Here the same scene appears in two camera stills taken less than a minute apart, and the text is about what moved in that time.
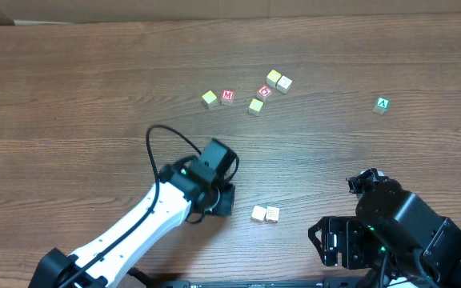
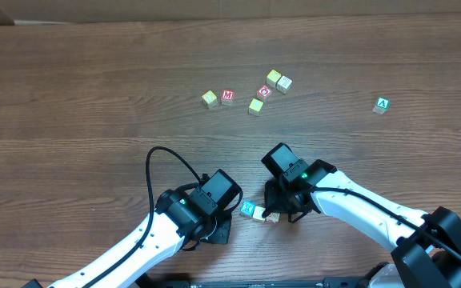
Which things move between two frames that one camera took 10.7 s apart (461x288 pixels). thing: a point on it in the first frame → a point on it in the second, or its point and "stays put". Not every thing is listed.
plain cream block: x=259 y=213 stays put
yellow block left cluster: x=210 y=99 stays put
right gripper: x=333 y=241 → x=277 y=201
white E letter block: x=272 y=214 stays put
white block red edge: x=382 y=104 stays put
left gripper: x=226 y=201 → x=222 y=233
